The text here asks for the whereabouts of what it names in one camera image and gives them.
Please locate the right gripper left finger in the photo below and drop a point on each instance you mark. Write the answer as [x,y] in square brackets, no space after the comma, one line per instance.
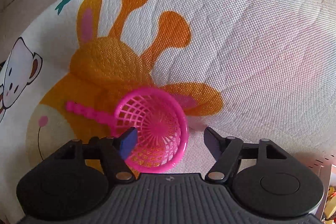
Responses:
[77,178]

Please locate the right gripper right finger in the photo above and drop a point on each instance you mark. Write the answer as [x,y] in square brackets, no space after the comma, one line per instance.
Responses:
[263,178]

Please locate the pink toy net scoop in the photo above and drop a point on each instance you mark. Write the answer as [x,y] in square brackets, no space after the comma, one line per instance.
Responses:
[162,130]

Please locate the colourful children play mat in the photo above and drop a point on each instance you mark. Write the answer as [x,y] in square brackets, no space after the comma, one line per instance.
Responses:
[247,68]

